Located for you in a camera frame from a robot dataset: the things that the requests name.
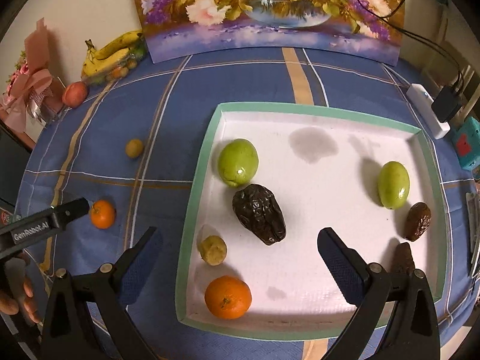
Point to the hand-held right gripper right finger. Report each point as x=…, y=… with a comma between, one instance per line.
x=337, y=266

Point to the person's left hand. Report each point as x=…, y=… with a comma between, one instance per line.
x=30, y=300

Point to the clear plastic fruit tray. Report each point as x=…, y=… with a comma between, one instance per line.
x=129, y=63

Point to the small green fruit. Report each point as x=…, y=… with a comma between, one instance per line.
x=393, y=185

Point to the orange with green stem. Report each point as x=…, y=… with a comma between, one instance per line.
x=102, y=214

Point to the large orange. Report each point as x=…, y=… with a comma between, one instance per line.
x=227, y=297

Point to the white power strip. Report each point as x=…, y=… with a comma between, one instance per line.
x=425, y=107

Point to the brown longan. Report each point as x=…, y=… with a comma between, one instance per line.
x=134, y=147

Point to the flower painting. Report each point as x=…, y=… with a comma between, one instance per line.
x=262, y=41

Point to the black power adapter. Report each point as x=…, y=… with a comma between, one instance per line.
x=446, y=103

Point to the red apple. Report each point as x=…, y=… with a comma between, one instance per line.
x=75, y=93

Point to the round brown date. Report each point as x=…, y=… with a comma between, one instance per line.
x=417, y=220

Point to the pink wrapped bouquet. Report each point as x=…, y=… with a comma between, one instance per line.
x=33, y=82

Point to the small mandarin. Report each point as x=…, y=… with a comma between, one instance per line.
x=117, y=72

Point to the large dark wrinkled date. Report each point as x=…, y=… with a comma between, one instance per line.
x=258, y=215

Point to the teal device with red label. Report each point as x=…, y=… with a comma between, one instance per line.
x=467, y=144

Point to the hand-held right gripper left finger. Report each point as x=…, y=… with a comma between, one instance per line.
x=144, y=266

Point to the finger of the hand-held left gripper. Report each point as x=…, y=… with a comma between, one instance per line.
x=71, y=212

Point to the white tray with green rim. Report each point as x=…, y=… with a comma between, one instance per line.
x=318, y=202

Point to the blue plaid tablecloth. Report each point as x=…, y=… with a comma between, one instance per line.
x=150, y=120

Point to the large green fruit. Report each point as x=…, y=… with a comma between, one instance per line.
x=238, y=161

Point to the yellow peeled fruit piece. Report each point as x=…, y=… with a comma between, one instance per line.
x=212, y=249

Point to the yellow banana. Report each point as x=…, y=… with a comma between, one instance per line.
x=105, y=62
x=120, y=41

